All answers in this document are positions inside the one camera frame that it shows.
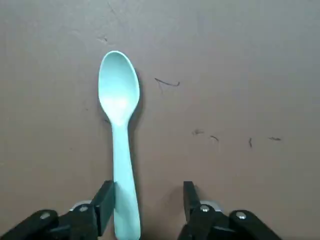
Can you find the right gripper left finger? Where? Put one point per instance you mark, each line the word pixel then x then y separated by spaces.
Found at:
pixel 82 220

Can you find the small pale green spoon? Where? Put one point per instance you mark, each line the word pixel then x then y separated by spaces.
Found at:
pixel 118 90

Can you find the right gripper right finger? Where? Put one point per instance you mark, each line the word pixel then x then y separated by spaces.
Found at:
pixel 202 222

